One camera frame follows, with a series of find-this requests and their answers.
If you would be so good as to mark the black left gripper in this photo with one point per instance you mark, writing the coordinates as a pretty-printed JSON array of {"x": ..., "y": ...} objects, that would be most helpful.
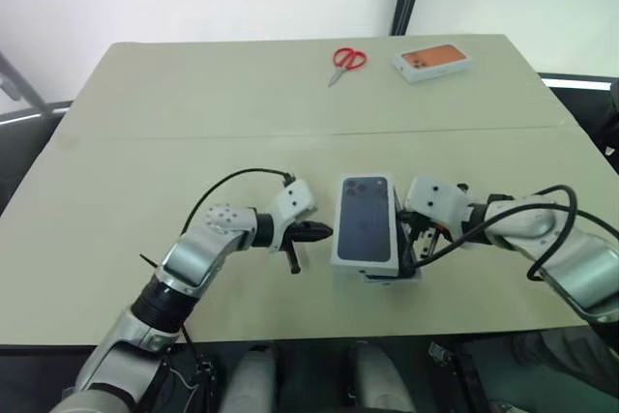
[{"x": 296, "y": 236}]

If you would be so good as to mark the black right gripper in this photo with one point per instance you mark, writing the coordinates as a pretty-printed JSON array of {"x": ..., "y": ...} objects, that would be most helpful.
[{"x": 425, "y": 229}]

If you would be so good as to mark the white phone box lid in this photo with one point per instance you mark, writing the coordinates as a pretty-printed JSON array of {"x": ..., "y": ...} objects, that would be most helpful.
[{"x": 363, "y": 224}]

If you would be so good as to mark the white phone box base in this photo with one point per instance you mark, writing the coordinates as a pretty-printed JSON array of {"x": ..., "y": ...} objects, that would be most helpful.
[{"x": 392, "y": 278}]

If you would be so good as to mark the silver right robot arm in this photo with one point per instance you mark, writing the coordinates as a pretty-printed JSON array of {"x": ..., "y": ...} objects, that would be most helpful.
[{"x": 527, "y": 224}]

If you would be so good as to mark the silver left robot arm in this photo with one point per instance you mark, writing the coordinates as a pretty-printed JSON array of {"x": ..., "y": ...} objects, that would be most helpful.
[{"x": 193, "y": 258}]

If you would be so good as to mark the white box with orange phone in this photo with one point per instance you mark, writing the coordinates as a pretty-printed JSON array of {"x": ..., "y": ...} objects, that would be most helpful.
[{"x": 433, "y": 61}]

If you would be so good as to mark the white rounded leg cover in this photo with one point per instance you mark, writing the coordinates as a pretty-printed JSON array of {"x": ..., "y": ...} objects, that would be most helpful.
[
  {"x": 251, "y": 384},
  {"x": 379, "y": 379}
]

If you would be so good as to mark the black bulky object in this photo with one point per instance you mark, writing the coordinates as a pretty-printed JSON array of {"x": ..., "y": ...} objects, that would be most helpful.
[{"x": 607, "y": 123}]

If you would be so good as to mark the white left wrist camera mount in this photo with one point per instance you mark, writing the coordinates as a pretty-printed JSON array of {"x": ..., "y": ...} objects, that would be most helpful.
[{"x": 295, "y": 200}]

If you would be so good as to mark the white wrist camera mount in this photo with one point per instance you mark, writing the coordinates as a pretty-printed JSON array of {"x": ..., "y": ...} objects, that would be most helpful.
[
  {"x": 295, "y": 200},
  {"x": 435, "y": 200}
]

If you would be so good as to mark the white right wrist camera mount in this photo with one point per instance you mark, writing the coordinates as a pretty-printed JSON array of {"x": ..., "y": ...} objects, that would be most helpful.
[{"x": 435, "y": 200}]

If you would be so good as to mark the black metal bracket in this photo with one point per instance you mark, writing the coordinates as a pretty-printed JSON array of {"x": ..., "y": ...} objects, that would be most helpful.
[{"x": 464, "y": 384}]

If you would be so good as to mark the dark rail with light strip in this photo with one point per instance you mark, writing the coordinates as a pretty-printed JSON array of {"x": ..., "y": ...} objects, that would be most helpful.
[{"x": 580, "y": 82}]

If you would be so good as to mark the dark metal frame bar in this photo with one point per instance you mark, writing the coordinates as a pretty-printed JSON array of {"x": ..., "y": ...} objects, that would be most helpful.
[{"x": 29, "y": 94}]

